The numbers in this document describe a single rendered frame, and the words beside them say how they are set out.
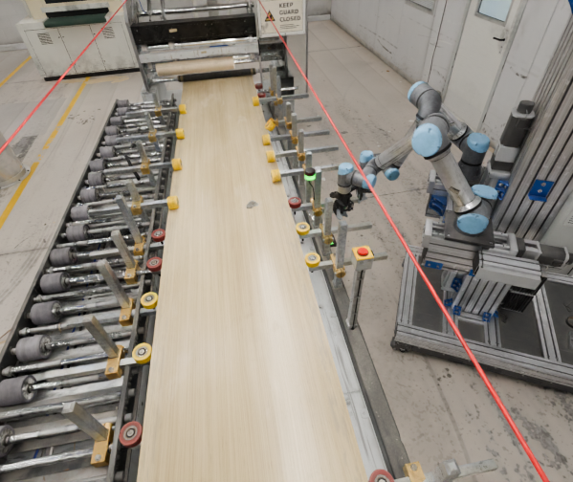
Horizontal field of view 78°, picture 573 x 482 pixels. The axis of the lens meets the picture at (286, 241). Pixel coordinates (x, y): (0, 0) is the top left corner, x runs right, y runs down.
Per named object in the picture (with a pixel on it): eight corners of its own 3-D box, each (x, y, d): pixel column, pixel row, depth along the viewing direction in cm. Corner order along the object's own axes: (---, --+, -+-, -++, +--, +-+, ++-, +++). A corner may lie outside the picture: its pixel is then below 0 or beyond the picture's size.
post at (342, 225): (339, 283, 198) (345, 218, 165) (341, 288, 195) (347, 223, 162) (333, 284, 198) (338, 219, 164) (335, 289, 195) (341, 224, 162)
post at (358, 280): (354, 319, 178) (363, 259, 147) (357, 328, 175) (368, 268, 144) (345, 321, 178) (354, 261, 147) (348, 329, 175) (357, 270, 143)
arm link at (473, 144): (468, 165, 197) (475, 143, 188) (455, 153, 207) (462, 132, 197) (487, 163, 198) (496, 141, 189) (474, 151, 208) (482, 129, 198)
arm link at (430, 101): (454, 102, 171) (398, 184, 200) (444, 94, 178) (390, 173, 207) (436, 95, 166) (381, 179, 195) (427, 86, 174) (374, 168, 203)
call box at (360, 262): (365, 257, 149) (368, 245, 143) (371, 270, 144) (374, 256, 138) (349, 260, 148) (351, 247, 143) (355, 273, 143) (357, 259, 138)
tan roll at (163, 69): (281, 61, 386) (280, 50, 377) (283, 65, 377) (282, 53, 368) (148, 75, 372) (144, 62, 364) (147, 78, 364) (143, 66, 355)
